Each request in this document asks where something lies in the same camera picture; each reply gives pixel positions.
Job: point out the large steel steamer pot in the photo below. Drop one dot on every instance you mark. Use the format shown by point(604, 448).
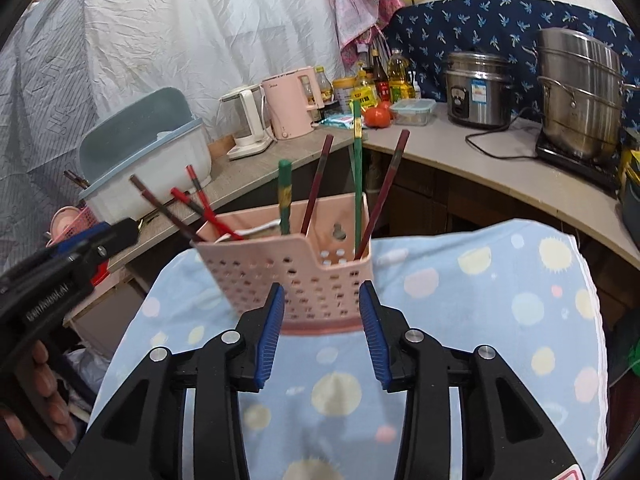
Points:
point(584, 92)

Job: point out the steel rice cooker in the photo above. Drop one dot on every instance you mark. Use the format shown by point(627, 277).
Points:
point(478, 89)

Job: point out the bright red chopstick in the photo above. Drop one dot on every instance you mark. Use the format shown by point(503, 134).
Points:
point(200, 194)

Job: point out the yellow cooking oil bottle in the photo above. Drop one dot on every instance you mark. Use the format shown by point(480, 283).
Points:
point(398, 77)

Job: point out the clear food container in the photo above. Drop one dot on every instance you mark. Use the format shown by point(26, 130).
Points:
point(412, 112)

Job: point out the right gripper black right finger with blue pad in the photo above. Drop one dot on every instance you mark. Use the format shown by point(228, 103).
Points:
point(505, 432)

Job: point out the white green ceramic spoon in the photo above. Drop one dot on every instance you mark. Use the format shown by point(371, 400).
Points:
point(267, 229)

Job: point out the person's left hand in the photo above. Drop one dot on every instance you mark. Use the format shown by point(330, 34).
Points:
point(47, 387)

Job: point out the dark purple chopstick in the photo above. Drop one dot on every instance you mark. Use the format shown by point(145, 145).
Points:
point(183, 228)

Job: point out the dark soy sauce bottle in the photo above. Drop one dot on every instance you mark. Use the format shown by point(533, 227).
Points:
point(379, 77)

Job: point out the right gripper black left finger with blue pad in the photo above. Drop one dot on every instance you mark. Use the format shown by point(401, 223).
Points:
point(139, 432)

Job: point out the white electric kettle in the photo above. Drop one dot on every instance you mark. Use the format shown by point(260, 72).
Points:
point(253, 135)

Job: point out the yellow seasoning packet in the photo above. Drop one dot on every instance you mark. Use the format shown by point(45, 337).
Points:
point(364, 95)

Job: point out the pink perforated utensil holder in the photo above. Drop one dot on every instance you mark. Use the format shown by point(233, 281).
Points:
point(318, 271)

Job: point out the white dish rack teal lid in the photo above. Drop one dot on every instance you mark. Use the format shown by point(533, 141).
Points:
point(153, 139)

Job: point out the dark teal storage box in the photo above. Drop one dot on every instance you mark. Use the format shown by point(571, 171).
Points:
point(628, 172)

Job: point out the pink electric kettle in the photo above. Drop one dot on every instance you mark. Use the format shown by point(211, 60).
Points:
point(290, 97)

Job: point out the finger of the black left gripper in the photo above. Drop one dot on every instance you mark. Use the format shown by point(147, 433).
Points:
point(102, 241)

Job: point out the green chopstick gold band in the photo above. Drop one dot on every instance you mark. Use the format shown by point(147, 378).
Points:
point(285, 195)

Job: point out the blue wet wipes pack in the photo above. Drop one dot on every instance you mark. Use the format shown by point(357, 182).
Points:
point(342, 121)

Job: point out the maroon chopstick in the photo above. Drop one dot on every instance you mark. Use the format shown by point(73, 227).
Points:
point(384, 191)
point(316, 183)

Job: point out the red plastic basin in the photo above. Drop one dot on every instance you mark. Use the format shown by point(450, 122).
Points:
point(100, 275)

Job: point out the navy floral cloth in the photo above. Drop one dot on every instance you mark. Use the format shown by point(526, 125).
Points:
point(427, 33)

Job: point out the blue planet print tablecloth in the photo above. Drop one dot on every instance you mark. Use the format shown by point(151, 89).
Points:
point(520, 286)

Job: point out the black induction cooker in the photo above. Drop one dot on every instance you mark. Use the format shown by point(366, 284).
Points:
point(601, 173)

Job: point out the green chopstick in holder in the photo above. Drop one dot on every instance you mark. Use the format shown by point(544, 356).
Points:
point(356, 159)

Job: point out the red tomato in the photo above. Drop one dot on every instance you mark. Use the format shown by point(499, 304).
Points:
point(378, 116)

